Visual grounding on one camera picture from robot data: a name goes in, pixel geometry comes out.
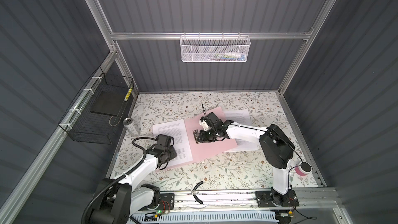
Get black pliers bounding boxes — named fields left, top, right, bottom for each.
left=190, top=181, right=205, bottom=205

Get black notebook in basket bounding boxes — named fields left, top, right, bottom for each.
left=90, top=91, right=127, bottom=117

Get silver drink can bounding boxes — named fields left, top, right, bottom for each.
left=123, top=117, right=141, bottom=136

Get black wire basket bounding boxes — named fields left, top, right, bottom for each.
left=59, top=69, right=134, bottom=145

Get yellow marker pen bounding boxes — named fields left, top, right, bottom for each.
left=124, top=87, right=133, bottom=102

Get pink file folder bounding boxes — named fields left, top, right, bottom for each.
left=161, top=106, right=238, bottom=172

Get metal folder clip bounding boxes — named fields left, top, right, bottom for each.
left=193, top=130, right=200, bottom=144

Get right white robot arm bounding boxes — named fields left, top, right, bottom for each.
left=193, top=113, right=303, bottom=206

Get black corrugated cable conduit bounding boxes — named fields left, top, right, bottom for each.
left=80, top=136, right=159, bottom=224

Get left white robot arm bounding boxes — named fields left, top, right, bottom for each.
left=81, top=134, right=177, bottom=224

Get white wire mesh basket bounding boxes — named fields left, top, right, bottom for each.
left=179, top=35, right=251, bottom=63

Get stack of printed papers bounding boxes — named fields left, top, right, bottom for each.
left=224, top=109, right=260, bottom=152

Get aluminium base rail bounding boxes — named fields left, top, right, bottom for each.
left=86, top=188, right=343, bottom=215

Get printed white paper sheet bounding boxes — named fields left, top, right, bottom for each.
left=152, top=119, right=193, bottom=169

